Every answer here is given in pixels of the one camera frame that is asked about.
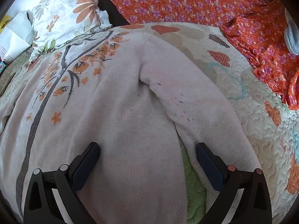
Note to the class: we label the colourful small box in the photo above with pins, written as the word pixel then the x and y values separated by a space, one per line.
pixel 1 65

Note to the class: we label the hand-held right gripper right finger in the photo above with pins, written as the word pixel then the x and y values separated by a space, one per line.
pixel 210 165

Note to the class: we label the yellow plastic bag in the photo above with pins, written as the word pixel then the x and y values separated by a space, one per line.
pixel 4 23

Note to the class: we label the brown stick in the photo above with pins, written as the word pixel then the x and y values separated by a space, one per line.
pixel 9 80

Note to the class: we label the pale pink floral embroidered sweater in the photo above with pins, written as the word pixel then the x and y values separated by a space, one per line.
pixel 128 121

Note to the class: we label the grey round fabric object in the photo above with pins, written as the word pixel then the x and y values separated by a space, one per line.
pixel 292 37

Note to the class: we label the quilted heart pattern blanket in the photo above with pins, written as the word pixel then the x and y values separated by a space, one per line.
pixel 257 121

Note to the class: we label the white paper bag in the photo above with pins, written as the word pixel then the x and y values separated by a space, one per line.
pixel 16 32

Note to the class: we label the white floral pillow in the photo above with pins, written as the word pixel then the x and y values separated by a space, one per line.
pixel 67 11

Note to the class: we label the orange floral cloth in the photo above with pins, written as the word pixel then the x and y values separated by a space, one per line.
pixel 186 2

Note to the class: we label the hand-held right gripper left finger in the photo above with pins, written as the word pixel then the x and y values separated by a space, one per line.
pixel 85 168

